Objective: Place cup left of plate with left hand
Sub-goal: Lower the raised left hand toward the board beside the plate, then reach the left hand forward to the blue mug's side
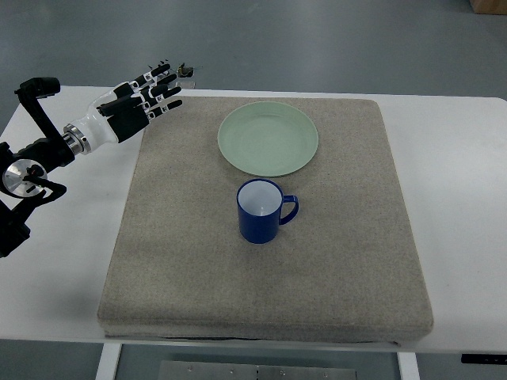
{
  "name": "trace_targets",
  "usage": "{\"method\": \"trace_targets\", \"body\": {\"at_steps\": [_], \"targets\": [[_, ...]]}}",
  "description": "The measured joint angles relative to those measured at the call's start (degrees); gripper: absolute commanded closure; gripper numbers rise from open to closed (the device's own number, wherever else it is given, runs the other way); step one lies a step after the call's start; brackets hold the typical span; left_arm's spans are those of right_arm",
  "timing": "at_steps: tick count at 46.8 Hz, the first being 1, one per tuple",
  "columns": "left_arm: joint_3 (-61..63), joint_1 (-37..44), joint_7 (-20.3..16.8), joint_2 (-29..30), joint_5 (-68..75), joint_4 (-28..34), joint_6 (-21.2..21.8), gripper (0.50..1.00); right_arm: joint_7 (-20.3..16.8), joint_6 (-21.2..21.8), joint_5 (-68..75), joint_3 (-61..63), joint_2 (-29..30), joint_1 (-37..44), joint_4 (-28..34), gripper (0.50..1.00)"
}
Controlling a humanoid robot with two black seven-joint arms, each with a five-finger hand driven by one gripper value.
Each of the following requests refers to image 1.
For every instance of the beige fabric mat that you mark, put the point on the beige fabric mat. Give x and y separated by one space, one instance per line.
345 269

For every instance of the blue enamel mug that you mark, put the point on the blue enamel mug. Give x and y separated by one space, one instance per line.
262 209

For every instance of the cardboard box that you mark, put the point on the cardboard box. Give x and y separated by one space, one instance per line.
491 7

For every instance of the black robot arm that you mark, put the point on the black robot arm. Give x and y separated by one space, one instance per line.
24 175

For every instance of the white table leg right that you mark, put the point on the white table leg right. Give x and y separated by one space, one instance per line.
408 367

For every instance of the metal base plate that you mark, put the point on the metal base plate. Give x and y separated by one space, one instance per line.
201 370

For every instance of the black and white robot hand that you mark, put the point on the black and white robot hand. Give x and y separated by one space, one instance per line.
128 108

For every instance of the black table control panel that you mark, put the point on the black table control panel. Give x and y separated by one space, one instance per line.
484 359

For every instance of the white table leg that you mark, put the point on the white table leg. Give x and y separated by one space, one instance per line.
108 362
408 367

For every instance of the clear plastic piece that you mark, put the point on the clear plastic piece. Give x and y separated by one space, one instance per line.
186 84

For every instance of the light green plate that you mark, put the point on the light green plate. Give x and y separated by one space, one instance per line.
268 139

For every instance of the white table leg left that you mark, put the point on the white table leg left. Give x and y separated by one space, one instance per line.
108 362

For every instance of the small dark electronic part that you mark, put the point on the small dark electronic part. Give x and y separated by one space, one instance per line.
184 71

